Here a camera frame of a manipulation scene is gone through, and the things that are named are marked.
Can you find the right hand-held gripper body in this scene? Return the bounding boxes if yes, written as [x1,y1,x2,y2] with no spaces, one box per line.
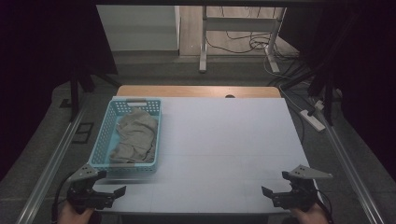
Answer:
[271,163,333,213]

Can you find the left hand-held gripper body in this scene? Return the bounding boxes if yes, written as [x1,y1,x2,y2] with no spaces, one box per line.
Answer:
[66,163,115,215]

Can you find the light blue plastic basket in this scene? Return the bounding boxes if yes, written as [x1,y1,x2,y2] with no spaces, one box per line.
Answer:
[87,97,163,179]

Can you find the grey garment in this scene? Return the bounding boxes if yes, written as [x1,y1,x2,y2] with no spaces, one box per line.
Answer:
[108,107,159,165]

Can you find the person's left hand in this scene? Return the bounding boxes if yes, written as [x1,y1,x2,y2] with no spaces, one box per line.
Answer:
[57,201,95,224]

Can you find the person's right hand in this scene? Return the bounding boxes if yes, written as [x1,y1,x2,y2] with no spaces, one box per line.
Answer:
[290,203,330,224]

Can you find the black floor socket plate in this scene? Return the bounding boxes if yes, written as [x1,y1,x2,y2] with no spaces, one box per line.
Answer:
[71,121,95,145]

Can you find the white power strip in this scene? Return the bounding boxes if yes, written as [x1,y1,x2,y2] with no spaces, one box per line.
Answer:
[299,108,327,133]

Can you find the white table cover sheet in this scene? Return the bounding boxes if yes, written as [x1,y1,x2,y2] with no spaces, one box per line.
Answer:
[92,95,319,217]

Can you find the wooden table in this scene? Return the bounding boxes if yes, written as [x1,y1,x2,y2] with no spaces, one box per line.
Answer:
[115,84,282,99]

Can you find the black curtain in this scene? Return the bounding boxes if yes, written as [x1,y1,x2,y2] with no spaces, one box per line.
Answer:
[279,4,396,175]
[0,0,119,183]

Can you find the white cabinet panel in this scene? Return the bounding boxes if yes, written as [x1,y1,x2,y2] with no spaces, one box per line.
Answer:
[95,4,181,52]

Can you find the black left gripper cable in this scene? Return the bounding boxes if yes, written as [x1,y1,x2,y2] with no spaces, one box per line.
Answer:
[50,173,77,224]

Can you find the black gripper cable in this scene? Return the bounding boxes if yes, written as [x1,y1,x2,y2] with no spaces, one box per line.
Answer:
[50,173,77,224]
[313,189,334,224]

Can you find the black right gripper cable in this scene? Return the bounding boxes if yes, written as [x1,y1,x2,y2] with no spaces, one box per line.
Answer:
[313,189,334,224]

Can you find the aluminium rail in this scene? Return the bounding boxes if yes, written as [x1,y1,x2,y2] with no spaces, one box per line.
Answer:
[312,99,387,224]
[14,104,88,224]

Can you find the black floor cables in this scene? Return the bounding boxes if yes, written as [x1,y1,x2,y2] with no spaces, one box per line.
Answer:
[205,6,314,89]

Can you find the white metal desk frame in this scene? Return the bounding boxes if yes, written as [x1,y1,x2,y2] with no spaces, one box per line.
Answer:
[198,5,288,75]

